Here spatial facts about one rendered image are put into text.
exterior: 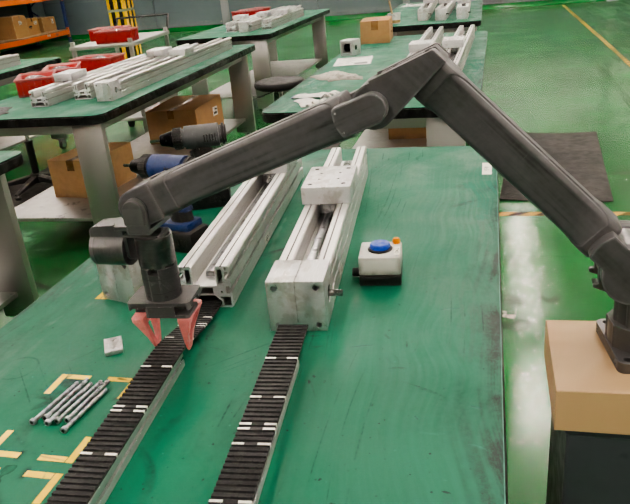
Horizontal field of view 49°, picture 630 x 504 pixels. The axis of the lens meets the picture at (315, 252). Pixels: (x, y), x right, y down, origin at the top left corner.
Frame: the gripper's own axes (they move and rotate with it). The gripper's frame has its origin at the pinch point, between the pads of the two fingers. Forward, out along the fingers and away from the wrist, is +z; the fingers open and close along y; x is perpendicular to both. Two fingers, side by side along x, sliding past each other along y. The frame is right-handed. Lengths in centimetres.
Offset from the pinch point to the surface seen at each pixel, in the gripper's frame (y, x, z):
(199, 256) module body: 2.2, -23.7, -5.1
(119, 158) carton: 139, -281, 43
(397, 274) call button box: -35.4, -26.1, 0.6
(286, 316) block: -17.1, -9.1, 0.1
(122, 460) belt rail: -1.6, 25.8, 2.1
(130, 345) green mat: 10.0, -4.4, 3.0
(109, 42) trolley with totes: 215, -461, -6
